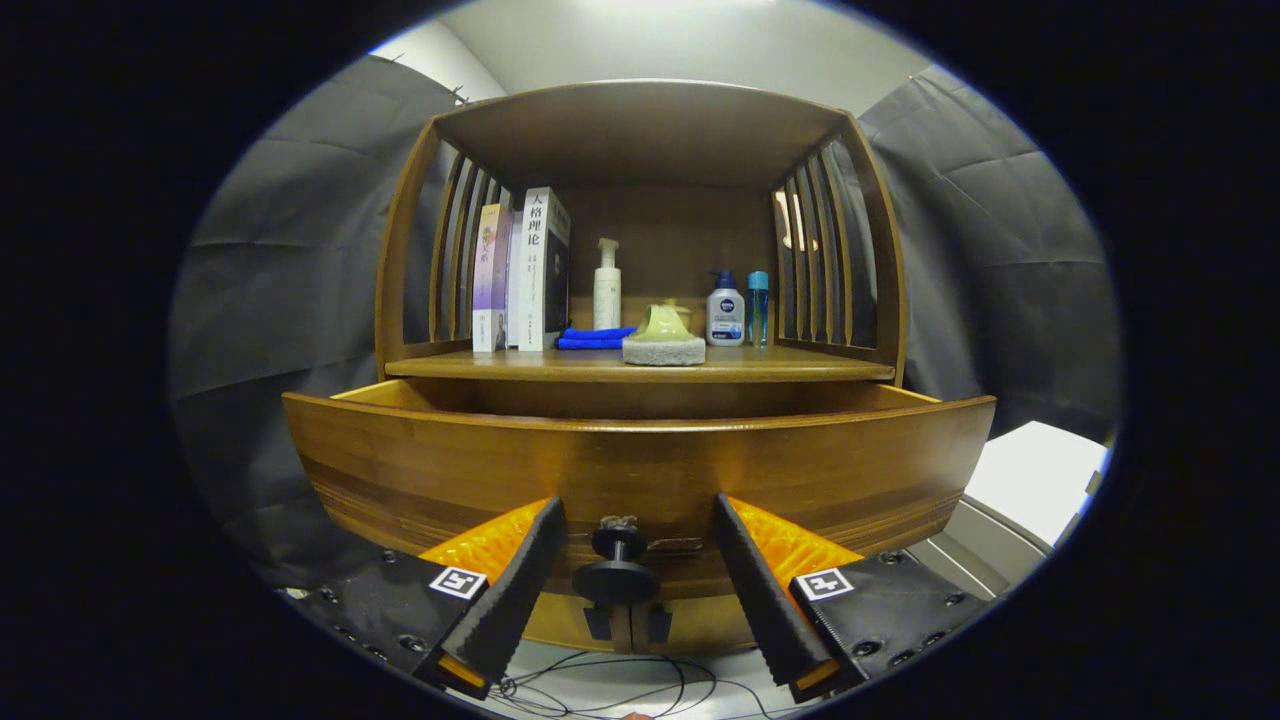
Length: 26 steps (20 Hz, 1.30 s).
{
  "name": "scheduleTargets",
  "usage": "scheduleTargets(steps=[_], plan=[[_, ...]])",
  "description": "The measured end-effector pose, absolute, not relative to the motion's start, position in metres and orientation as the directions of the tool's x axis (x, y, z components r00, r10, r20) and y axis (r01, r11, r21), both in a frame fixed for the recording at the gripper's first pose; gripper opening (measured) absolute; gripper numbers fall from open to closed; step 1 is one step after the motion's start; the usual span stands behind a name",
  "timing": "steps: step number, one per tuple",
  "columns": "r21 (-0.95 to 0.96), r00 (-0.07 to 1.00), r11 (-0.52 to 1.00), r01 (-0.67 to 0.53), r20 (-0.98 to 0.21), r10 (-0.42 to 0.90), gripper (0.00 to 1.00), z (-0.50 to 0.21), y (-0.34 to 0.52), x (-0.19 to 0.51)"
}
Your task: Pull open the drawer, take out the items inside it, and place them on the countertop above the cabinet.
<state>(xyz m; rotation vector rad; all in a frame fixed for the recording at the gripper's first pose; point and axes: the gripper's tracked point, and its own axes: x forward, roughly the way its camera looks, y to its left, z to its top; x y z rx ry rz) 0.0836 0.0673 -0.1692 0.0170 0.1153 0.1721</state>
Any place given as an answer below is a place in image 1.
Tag wooden countertop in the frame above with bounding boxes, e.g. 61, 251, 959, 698
385, 343, 896, 384

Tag black floor cables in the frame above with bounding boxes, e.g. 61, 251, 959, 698
495, 650, 771, 720

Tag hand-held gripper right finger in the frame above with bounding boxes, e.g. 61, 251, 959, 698
713, 494, 996, 704

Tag grey ribbed panel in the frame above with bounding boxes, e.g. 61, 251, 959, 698
905, 495, 1053, 601

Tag purple book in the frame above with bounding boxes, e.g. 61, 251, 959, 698
471, 204, 514, 353

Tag brown wooden cabinet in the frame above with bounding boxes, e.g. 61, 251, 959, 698
374, 79, 909, 658

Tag white book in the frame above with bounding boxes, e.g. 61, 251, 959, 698
506, 187, 572, 352

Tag white bottle with blue cap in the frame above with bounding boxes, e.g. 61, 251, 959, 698
706, 270, 746, 347

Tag blue folded cloth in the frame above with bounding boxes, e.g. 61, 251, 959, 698
555, 326, 638, 351

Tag white table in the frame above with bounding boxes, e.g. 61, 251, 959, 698
962, 420, 1111, 546

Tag black backdrop cloth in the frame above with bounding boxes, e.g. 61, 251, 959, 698
168, 55, 1123, 591

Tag white pump bottle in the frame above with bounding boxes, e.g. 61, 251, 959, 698
593, 238, 622, 331

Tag slim teal bottle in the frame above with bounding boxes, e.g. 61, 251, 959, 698
747, 271, 771, 348

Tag black drawer knob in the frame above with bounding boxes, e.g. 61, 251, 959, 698
572, 515, 661, 606

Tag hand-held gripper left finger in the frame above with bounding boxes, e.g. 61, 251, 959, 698
283, 497, 569, 700

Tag green-handled grey scrub brush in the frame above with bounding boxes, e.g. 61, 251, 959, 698
621, 303, 707, 367

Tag brown wooden drawer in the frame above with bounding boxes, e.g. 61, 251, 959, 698
282, 378, 998, 601

